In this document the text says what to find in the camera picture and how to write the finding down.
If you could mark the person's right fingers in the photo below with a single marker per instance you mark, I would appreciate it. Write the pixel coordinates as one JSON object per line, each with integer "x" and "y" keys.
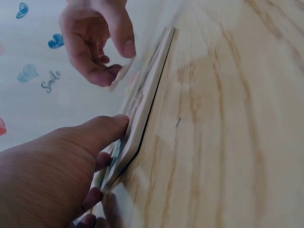
{"x": 101, "y": 59}

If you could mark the person's left thumb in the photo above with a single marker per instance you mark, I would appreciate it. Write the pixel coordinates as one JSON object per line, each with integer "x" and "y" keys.
{"x": 99, "y": 129}

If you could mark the person's right hand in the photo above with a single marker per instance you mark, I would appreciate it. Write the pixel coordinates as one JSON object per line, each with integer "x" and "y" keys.
{"x": 83, "y": 35}

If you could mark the person's right thumb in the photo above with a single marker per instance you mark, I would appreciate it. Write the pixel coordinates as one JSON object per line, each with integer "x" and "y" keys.
{"x": 97, "y": 74}

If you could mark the person's left hand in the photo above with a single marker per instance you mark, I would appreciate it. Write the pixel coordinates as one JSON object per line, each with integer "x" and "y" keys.
{"x": 45, "y": 175}

